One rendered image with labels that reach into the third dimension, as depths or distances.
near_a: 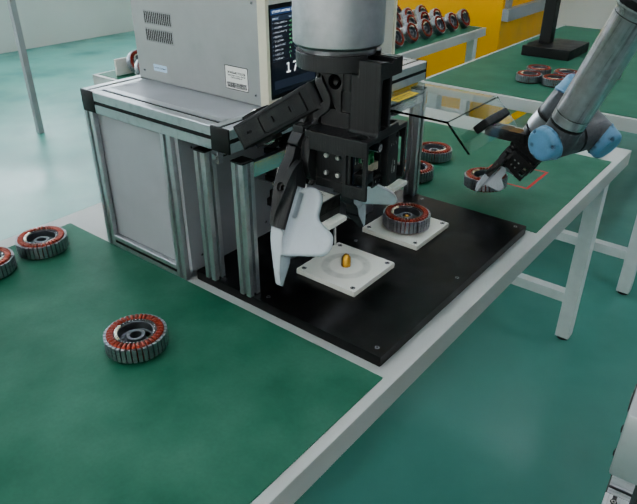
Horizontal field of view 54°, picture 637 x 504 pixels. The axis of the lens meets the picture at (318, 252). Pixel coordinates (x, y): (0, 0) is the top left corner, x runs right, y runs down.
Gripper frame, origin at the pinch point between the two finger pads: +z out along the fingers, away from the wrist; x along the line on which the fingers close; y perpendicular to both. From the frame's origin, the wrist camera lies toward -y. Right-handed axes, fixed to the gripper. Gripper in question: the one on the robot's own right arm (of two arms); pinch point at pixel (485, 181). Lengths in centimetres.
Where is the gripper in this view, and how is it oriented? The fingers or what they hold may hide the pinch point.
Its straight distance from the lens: 173.3
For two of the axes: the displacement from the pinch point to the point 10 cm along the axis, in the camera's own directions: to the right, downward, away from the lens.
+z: -3.9, 6.0, 7.0
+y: 6.8, 7.0, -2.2
